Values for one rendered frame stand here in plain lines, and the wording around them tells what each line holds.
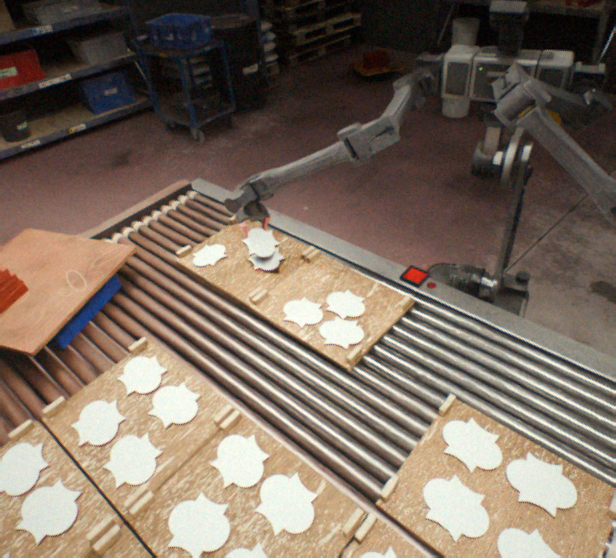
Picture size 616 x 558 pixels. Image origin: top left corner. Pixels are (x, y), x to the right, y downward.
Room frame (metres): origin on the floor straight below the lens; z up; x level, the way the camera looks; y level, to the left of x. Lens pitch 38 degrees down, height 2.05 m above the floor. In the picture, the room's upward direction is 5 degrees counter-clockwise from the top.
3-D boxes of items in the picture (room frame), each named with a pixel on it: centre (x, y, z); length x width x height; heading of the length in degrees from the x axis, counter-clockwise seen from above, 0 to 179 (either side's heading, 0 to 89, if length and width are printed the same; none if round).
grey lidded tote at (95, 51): (5.42, 2.03, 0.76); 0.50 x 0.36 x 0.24; 136
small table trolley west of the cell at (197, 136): (4.83, 1.09, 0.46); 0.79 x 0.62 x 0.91; 40
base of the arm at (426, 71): (1.65, -0.43, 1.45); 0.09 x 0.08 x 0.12; 60
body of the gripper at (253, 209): (1.42, 0.20, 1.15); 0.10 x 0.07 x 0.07; 113
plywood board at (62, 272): (1.26, 0.95, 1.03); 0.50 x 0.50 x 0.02; 68
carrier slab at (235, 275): (1.42, 0.25, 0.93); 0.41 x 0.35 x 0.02; 46
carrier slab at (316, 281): (1.13, -0.05, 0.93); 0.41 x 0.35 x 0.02; 46
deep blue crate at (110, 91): (5.41, 2.12, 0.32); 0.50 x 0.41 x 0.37; 126
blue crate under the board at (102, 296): (1.24, 0.89, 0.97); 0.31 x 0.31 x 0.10; 68
